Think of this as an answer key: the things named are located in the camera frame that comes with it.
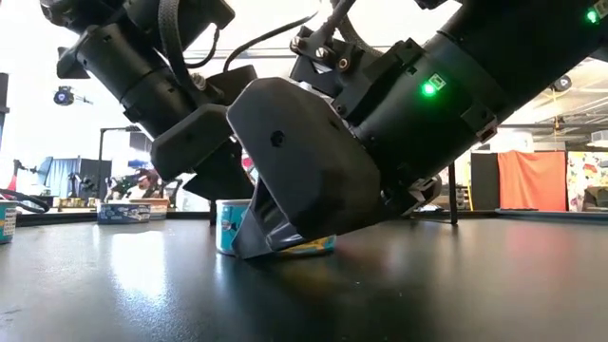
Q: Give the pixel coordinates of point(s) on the floral cloth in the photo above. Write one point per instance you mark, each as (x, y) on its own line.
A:
(586, 173)

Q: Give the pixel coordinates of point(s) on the orange cloth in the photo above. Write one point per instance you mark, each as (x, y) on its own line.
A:
(532, 183)

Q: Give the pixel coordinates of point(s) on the black round spotlight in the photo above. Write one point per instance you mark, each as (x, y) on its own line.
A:
(561, 84)
(63, 96)

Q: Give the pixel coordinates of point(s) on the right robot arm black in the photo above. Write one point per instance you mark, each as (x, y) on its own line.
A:
(475, 71)

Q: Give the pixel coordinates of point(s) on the wooden shelf black metal frame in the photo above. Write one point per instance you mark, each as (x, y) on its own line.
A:
(452, 199)

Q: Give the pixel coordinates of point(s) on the black table mat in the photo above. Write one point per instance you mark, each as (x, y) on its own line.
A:
(304, 304)

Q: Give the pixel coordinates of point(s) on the gold-lid can cream label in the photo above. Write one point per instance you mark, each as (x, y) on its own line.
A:
(159, 209)

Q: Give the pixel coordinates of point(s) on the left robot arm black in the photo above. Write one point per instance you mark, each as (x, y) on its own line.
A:
(133, 62)

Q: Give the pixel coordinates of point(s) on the blue grey curtain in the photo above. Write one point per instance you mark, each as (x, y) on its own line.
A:
(62, 176)

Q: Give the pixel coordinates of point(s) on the silver-lid can blue label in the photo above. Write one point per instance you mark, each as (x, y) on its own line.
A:
(123, 214)

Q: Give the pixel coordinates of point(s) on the black metal stand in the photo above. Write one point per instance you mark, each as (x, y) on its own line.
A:
(114, 128)

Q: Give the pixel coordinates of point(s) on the black partition panel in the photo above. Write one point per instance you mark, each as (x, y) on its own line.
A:
(484, 183)

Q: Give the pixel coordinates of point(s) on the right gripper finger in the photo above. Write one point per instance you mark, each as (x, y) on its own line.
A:
(254, 237)
(280, 225)

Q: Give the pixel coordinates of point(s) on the silver-lid can teal label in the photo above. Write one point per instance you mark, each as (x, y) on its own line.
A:
(228, 223)
(7, 223)

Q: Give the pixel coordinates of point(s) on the person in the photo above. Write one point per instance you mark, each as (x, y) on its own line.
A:
(142, 183)

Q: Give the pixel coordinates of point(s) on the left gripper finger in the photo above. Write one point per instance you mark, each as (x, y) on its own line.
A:
(237, 176)
(214, 180)

